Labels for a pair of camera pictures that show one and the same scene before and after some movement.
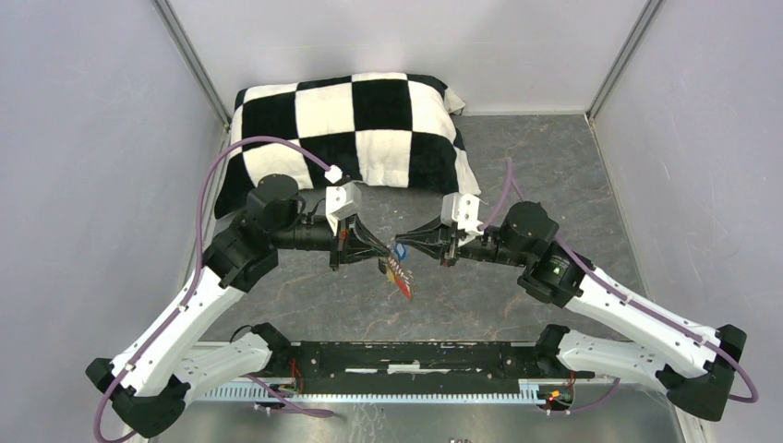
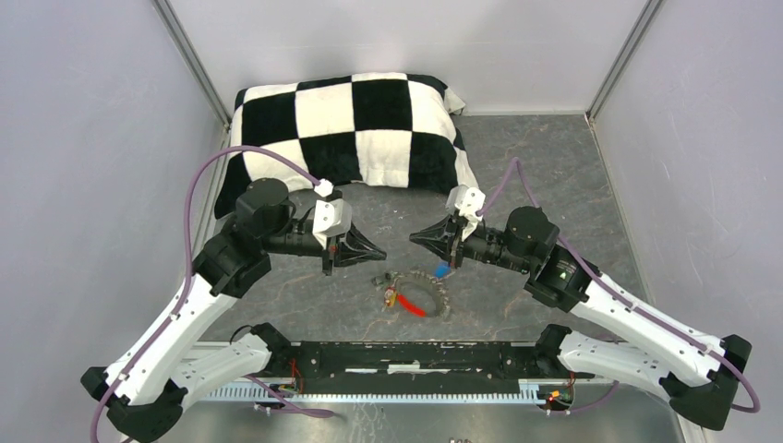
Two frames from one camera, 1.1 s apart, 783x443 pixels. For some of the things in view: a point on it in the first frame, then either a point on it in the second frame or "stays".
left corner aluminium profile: [195, 60] stays
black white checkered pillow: [380, 130] stays
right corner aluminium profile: [622, 58] stays
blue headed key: [401, 250] -> [442, 269]
